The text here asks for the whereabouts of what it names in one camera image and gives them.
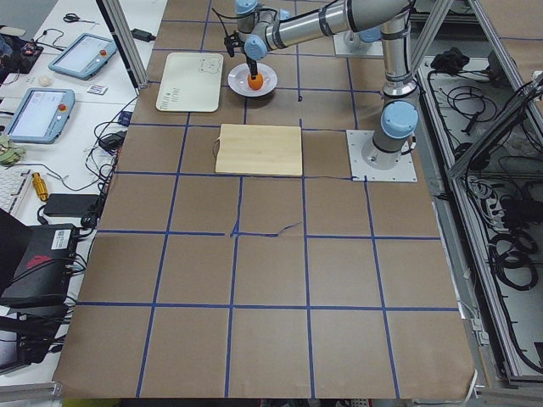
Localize blue teach pendant far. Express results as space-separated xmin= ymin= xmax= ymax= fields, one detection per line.
xmin=48 ymin=33 xmax=117 ymax=80

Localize black computer box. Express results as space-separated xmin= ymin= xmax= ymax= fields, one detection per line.
xmin=1 ymin=216 xmax=78 ymax=309

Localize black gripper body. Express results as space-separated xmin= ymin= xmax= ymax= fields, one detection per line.
xmin=223 ymin=31 xmax=243 ymax=58
xmin=246 ymin=57 xmax=257 ymax=73

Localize brass cylinder tool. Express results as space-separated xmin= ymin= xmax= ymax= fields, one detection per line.
xmin=31 ymin=172 xmax=49 ymax=202

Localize black scissors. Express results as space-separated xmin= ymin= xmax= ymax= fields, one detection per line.
xmin=63 ymin=13 xmax=98 ymax=25

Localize aluminium frame post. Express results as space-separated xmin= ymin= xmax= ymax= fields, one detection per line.
xmin=95 ymin=0 xmax=148 ymax=90

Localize orange fruit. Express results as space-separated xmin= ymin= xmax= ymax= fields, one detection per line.
xmin=247 ymin=73 xmax=264 ymax=91

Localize white round plate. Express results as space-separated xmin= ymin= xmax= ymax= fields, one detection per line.
xmin=227 ymin=64 xmax=278 ymax=98

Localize cream bear tray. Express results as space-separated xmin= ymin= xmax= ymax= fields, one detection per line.
xmin=155 ymin=53 xmax=224 ymax=113

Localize wooden cutting board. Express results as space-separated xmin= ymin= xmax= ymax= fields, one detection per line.
xmin=215 ymin=124 xmax=303 ymax=176

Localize blue teach pendant near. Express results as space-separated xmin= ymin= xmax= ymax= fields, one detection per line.
xmin=6 ymin=88 xmax=76 ymax=144

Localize small white card box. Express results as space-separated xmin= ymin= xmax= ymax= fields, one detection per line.
xmin=87 ymin=85 xmax=108 ymax=95

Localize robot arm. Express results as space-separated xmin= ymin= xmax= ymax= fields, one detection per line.
xmin=223 ymin=1 xmax=403 ymax=61
xmin=234 ymin=0 xmax=417 ymax=154

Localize black power adapter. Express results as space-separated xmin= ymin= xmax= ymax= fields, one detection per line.
xmin=131 ymin=28 xmax=156 ymax=42

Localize blue teach pendant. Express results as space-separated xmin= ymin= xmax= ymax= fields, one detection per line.
xmin=6 ymin=88 xmax=76 ymax=144
xmin=48 ymin=33 xmax=117 ymax=80

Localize black flat power brick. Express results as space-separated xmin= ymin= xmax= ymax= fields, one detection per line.
xmin=43 ymin=193 xmax=98 ymax=217

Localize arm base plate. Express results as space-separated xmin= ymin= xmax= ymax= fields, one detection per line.
xmin=346 ymin=130 xmax=417 ymax=182
xmin=333 ymin=33 xmax=383 ymax=59

